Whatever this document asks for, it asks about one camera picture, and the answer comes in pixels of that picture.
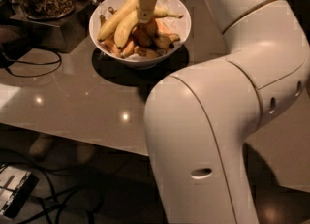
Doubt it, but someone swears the long yellow banana front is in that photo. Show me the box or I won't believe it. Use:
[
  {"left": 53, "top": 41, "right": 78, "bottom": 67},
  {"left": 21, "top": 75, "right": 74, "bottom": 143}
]
[{"left": 114, "top": 6, "right": 184, "bottom": 48}]

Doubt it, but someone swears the long yellow banana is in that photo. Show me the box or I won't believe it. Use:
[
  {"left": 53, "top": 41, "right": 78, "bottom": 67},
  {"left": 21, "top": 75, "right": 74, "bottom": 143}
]
[
  {"left": 97, "top": 0, "right": 138, "bottom": 41},
  {"left": 114, "top": 6, "right": 184, "bottom": 48}
]

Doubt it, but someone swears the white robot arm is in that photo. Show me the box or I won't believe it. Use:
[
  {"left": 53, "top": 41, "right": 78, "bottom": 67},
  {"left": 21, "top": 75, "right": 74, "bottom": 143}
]
[{"left": 144, "top": 0, "right": 310, "bottom": 224}]

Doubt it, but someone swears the long yellow banana left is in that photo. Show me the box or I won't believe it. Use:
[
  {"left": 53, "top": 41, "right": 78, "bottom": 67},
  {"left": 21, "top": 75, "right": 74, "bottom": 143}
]
[{"left": 97, "top": 0, "right": 138, "bottom": 41}]

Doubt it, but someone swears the small orange banana centre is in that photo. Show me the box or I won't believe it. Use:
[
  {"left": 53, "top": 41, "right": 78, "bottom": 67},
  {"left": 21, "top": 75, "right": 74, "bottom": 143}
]
[{"left": 132, "top": 25, "right": 153, "bottom": 47}]

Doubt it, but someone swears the small orange banana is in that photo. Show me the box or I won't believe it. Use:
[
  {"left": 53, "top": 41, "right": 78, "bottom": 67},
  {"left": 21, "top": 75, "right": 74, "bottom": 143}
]
[
  {"left": 132, "top": 25, "right": 153, "bottom": 47},
  {"left": 122, "top": 37, "right": 135, "bottom": 58}
]

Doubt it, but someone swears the white ceramic bowl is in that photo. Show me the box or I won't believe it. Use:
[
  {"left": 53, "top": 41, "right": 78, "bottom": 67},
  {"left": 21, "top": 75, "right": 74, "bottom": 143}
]
[{"left": 88, "top": 0, "right": 192, "bottom": 71}]

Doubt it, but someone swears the small banana right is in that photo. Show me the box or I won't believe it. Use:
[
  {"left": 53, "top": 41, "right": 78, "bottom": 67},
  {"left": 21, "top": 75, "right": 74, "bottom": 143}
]
[{"left": 153, "top": 33, "right": 180, "bottom": 49}]

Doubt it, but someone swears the small banana bottom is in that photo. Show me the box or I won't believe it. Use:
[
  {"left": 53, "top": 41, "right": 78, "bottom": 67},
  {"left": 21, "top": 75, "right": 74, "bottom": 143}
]
[{"left": 134, "top": 46, "right": 159, "bottom": 59}]

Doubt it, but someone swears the small orange banana lower left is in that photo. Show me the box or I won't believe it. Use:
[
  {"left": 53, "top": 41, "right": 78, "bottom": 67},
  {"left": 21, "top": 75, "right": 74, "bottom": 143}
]
[{"left": 122, "top": 37, "right": 135, "bottom": 58}]

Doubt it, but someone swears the black silver box on floor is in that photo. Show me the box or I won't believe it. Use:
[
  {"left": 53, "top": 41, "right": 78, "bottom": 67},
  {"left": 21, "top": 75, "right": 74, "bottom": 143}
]
[{"left": 0, "top": 164, "right": 38, "bottom": 219}]

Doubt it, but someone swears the dark square pedestal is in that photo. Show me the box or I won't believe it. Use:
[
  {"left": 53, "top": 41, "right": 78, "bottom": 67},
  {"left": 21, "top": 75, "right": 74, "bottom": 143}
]
[{"left": 9, "top": 1, "right": 92, "bottom": 53}]

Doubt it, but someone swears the black cable on table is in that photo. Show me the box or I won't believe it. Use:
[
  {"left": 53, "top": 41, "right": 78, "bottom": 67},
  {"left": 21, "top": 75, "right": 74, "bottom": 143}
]
[{"left": 0, "top": 45, "right": 63, "bottom": 79}]

